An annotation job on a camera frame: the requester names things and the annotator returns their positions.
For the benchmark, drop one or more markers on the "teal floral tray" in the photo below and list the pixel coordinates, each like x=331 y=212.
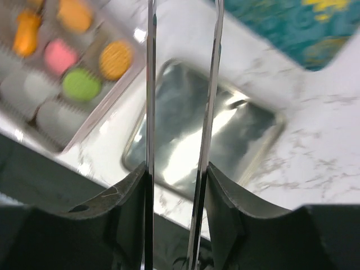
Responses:
x=309 y=32

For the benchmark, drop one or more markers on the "pink round cookie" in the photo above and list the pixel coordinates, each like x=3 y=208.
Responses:
x=59 y=57

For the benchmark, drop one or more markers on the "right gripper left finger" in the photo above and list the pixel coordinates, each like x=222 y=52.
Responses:
x=105 y=232

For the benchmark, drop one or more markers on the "green round cookie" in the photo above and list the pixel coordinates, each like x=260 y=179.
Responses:
x=80 y=85

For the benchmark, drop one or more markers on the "cookie tin with liners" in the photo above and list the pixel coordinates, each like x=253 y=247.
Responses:
x=31 y=94

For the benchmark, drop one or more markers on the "orange round cookie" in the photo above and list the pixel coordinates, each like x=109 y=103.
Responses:
x=115 y=59

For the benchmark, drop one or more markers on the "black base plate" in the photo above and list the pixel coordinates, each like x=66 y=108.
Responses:
x=31 y=179

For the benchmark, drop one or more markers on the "silver tin lid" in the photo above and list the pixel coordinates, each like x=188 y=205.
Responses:
x=243 y=130

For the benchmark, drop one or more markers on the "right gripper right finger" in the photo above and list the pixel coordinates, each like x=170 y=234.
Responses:
x=248 y=232

